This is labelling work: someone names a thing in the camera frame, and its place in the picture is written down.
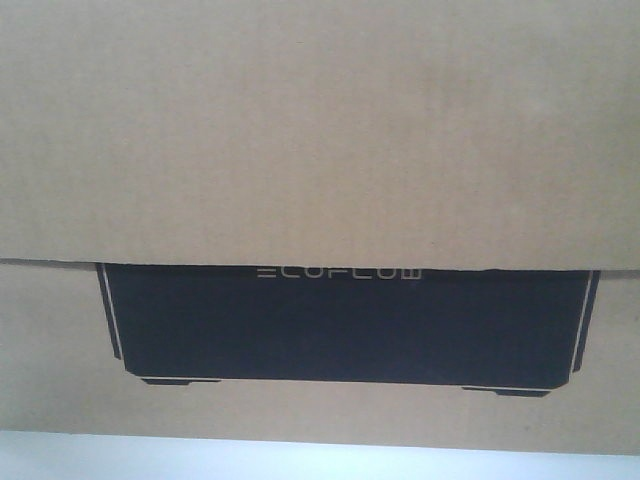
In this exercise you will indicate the brown EcoFlow cardboard box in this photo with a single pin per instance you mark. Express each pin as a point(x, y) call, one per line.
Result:
point(453, 134)

